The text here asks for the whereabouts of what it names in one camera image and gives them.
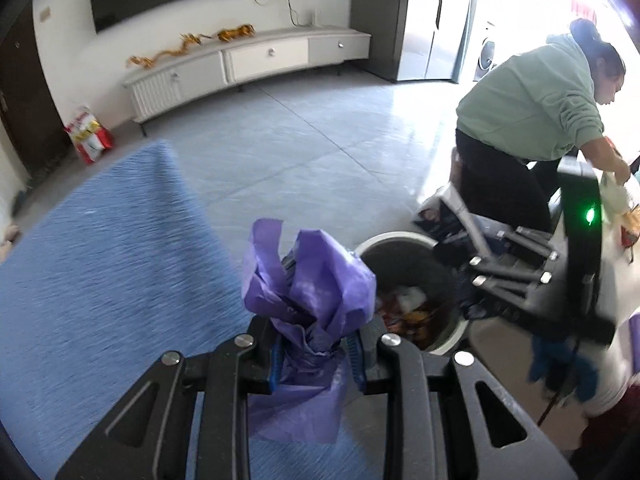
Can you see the white plastic bag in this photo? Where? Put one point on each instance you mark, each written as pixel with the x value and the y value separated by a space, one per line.
pixel 615 195

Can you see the long golden dragon ornament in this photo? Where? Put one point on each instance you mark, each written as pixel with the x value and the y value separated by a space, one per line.
pixel 167 54

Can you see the dark brown door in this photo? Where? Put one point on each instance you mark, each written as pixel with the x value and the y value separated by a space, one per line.
pixel 27 110

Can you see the orange snack packet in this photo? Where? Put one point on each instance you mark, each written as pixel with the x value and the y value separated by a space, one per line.
pixel 631 225

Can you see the white television cabinet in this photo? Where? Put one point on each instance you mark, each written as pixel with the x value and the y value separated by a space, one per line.
pixel 260 57

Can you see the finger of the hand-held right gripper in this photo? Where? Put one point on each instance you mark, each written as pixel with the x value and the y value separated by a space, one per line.
pixel 510 287
pixel 520 245

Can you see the red shopping bag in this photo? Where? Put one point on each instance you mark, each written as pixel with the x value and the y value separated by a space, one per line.
pixel 90 135

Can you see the white round trash bin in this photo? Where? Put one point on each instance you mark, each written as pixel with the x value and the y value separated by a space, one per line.
pixel 400 260

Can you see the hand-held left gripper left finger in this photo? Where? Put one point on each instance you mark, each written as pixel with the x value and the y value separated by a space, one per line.
pixel 274 360

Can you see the blue table cloth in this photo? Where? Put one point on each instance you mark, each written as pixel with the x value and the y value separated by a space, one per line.
pixel 115 260

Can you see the grey refrigerator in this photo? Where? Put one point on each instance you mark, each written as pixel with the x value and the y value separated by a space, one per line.
pixel 435 15

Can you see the person's right hand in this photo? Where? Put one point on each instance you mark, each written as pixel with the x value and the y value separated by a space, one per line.
pixel 562 370

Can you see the dark snack packet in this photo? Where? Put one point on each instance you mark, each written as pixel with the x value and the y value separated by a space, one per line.
pixel 440 215

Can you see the washing machine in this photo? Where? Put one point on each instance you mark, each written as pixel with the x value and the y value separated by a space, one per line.
pixel 487 55

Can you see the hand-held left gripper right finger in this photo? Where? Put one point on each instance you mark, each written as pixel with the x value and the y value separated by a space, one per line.
pixel 356 355

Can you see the heap of snack wrappers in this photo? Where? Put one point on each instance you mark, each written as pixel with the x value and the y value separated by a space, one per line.
pixel 407 310

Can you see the short golden dragon ornament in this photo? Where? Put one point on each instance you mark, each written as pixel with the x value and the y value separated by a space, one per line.
pixel 235 33

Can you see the purple plastic bag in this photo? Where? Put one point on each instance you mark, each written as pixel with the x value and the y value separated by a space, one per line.
pixel 310 300

